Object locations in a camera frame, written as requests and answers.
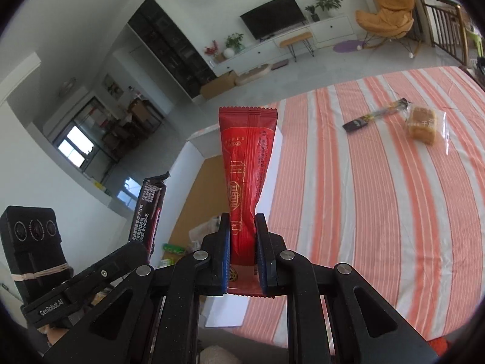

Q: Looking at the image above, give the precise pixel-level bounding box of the brown chocolate bar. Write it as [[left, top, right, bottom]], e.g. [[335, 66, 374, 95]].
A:
[[128, 172, 170, 260]]

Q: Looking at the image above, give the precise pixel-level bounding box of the red snack packet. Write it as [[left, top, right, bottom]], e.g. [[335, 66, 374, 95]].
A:
[[219, 107, 278, 297]]

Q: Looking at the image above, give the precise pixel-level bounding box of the bagged bread loaf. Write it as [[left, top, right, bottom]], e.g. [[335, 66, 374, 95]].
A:
[[405, 104, 450, 154]]

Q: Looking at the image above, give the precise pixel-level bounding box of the dark green snack stick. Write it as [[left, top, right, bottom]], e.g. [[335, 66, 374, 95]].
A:
[[342, 98, 410, 133]]

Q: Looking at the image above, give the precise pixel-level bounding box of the white cardboard box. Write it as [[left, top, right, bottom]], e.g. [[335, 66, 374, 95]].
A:
[[150, 124, 283, 329]]

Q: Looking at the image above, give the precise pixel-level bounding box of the striped orange white tablecloth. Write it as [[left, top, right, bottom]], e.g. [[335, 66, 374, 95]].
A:
[[267, 67, 484, 340]]

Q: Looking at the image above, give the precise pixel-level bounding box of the brown cardboard box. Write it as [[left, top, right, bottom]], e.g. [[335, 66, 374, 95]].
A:
[[200, 71, 238, 100]]

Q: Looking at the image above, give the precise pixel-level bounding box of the beige pet bed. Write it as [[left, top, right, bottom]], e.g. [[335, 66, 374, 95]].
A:
[[234, 63, 272, 86]]

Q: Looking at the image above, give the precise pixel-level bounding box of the black display cabinet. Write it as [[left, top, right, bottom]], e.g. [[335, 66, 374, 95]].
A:
[[128, 0, 216, 99]]

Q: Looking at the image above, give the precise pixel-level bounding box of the red flower arrangement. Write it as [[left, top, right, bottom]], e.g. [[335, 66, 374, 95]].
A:
[[204, 40, 225, 63]]

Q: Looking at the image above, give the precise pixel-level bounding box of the plant in white vase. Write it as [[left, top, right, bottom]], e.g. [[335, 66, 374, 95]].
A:
[[223, 32, 244, 59]]

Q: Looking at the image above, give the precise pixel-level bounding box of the purple round rug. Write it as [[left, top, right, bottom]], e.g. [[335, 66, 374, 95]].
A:
[[333, 39, 363, 53]]

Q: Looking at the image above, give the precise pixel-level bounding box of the small wooden bench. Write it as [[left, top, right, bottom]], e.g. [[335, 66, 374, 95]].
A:
[[279, 31, 316, 63]]

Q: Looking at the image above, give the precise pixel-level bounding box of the black flat television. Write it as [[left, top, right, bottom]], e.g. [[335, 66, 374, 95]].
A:
[[240, 0, 306, 39]]

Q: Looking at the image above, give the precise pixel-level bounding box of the white tv cabinet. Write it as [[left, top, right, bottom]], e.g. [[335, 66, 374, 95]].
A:
[[209, 16, 356, 76]]

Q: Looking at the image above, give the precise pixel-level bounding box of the small dark potted plant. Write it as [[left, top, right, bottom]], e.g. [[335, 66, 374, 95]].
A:
[[305, 5, 320, 22]]

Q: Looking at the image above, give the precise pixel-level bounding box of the orange lounge chair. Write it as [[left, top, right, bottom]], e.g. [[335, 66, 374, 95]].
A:
[[355, 0, 415, 51]]

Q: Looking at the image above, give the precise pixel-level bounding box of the dark wooden chair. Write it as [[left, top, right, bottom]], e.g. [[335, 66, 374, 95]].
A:
[[420, 0, 483, 66]]

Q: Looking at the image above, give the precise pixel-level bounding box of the green potted plant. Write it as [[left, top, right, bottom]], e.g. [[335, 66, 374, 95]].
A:
[[314, 0, 343, 17]]

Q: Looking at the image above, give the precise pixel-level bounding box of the black camera module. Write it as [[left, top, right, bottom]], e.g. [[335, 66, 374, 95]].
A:
[[1, 205, 73, 304]]

